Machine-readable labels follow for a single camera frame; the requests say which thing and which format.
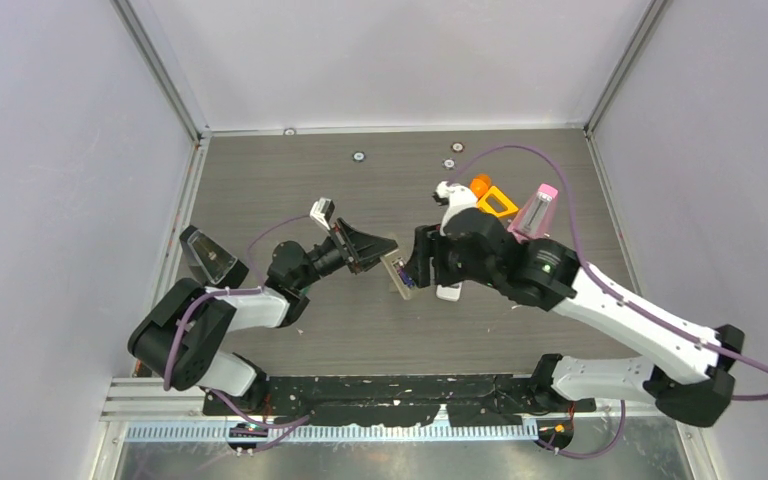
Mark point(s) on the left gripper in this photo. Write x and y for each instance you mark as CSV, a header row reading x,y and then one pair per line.
x,y
362,249

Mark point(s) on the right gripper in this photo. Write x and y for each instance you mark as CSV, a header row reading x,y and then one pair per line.
x,y
428,242

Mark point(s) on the white beige remote control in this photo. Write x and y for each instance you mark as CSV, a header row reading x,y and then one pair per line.
x,y
394,264

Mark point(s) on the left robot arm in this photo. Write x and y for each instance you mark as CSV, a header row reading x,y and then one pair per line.
x,y
180,338

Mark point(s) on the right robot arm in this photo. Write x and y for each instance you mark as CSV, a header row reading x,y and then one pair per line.
x,y
677,367

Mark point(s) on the white grey remote control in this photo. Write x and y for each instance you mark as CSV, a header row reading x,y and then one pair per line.
x,y
451,293

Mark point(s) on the yellow triangle ruler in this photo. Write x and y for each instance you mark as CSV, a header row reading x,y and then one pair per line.
x,y
495,202

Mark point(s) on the pink metronome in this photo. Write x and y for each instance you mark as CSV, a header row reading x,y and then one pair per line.
x,y
534,219

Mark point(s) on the transparent black metronome cover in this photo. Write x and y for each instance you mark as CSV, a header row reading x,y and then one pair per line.
x,y
209,263

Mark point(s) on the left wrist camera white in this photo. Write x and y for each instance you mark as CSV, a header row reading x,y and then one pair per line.
x,y
321,213

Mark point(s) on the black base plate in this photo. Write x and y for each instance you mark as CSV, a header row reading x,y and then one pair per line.
x,y
490,399

